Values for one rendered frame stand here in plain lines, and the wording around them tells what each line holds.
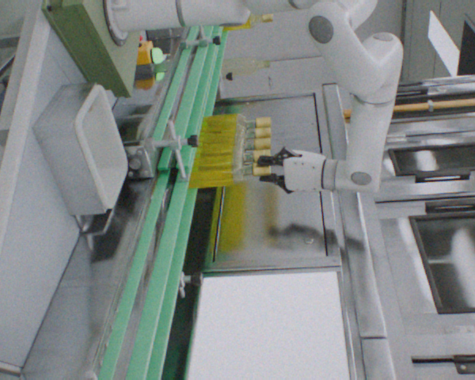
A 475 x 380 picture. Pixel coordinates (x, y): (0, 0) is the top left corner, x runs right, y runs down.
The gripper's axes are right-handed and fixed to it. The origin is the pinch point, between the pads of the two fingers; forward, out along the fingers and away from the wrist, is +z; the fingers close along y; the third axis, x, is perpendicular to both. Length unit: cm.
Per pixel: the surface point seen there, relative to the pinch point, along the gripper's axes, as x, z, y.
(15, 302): 63, 25, 15
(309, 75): -574, 128, -267
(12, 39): -50, 115, 13
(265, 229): 9.3, -1.2, -12.5
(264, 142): -10.0, 3.2, 1.1
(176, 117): -0.7, 22.8, 13.6
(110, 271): 45.7, 18.6, 6.4
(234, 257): 20.7, 3.5, -12.4
